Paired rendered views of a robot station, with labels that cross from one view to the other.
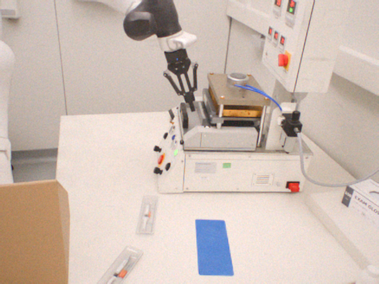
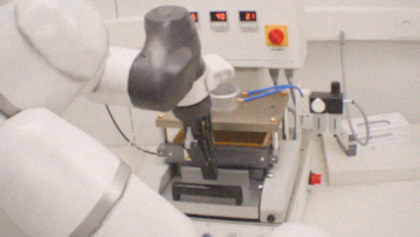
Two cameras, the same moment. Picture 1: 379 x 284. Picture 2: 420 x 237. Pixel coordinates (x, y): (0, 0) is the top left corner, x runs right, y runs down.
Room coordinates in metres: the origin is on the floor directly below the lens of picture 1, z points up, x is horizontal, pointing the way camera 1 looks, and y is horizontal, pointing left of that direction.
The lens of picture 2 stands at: (0.81, 0.91, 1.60)
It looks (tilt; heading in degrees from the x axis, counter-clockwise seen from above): 24 degrees down; 296
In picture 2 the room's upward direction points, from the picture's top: 5 degrees counter-clockwise
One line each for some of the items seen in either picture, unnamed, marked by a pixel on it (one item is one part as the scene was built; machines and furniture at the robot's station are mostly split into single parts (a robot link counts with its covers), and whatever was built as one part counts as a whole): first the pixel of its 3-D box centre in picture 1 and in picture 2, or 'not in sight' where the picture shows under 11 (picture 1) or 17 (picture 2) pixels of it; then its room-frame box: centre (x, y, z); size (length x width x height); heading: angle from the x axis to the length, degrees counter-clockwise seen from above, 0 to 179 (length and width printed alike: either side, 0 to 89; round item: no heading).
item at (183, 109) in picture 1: (183, 114); (206, 193); (1.25, 0.05, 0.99); 0.15 x 0.02 x 0.04; 8
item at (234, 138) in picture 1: (218, 138); (280, 180); (1.13, -0.08, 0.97); 0.26 x 0.05 x 0.07; 98
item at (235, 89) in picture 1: (245, 94); (237, 109); (1.26, -0.17, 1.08); 0.31 x 0.24 x 0.13; 8
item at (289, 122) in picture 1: (287, 129); (325, 110); (1.08, -0.29, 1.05); 0.15 x 0.05 x 0.15; 8
